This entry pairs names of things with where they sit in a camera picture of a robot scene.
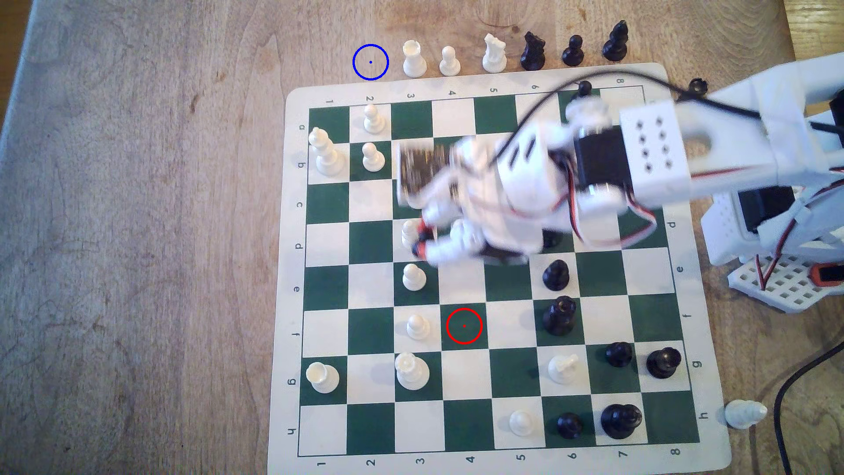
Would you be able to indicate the black queen chess piece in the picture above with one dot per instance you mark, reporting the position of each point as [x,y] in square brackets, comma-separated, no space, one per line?
[559,318]

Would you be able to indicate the white king chess piece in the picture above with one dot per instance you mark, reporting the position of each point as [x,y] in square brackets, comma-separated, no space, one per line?
[328,158]

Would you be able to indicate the white pawn chess piece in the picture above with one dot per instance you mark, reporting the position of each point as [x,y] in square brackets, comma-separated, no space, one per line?
[374,122]
[418,328]
[414,278]
[450,64]
[521,423]
[373,159]

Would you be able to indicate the white knight chess piece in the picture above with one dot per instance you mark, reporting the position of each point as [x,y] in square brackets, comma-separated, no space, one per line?
[494,58]
[562,369]

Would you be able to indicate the gripper camera circuit board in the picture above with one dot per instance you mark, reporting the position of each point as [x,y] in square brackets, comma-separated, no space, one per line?
[422,171]

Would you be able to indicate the white queen chess piece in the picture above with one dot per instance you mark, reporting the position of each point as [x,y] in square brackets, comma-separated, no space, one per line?
[412,373]

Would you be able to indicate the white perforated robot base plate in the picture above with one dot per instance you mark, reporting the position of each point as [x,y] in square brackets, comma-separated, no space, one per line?
[784,283]

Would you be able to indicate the black bishop chess piece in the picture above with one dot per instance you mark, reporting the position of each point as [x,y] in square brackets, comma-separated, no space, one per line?
[556,277]
[614,46]

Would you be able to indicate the orange base clamp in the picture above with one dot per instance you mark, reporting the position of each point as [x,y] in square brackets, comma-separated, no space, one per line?
[827,274]

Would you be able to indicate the white rook chess piece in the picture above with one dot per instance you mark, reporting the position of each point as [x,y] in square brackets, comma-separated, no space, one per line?
[414,63]
[323,378]

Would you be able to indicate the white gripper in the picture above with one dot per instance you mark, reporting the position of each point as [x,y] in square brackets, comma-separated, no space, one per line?
[457,244]

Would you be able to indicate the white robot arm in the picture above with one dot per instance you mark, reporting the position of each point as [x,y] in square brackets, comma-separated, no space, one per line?
[649,152]

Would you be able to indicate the white bishop chess piece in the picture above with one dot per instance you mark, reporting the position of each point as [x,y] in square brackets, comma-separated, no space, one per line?
[408,234]
[744,414]

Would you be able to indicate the black knight chess piece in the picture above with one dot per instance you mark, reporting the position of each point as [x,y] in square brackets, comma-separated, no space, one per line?
[552,240]
[533,58]

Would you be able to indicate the green white chess board mat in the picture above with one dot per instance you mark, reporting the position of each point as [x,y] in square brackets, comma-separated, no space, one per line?
[468,376]

